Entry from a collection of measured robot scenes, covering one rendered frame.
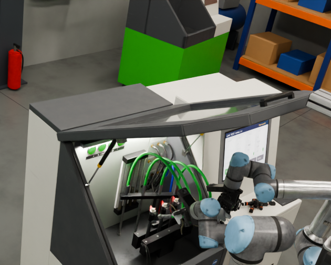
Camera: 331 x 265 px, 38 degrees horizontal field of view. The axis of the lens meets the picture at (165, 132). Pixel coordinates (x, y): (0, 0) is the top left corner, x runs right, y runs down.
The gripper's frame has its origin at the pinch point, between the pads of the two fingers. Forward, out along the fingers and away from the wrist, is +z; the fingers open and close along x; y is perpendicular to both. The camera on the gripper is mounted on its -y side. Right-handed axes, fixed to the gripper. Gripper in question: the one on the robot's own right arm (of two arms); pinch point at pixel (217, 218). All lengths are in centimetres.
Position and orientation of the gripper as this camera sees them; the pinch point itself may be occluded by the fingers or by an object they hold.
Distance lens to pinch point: 226.0
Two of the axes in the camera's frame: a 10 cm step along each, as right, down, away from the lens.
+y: 6.7, 4.6, -5.9
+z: -1.8, 8.6, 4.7
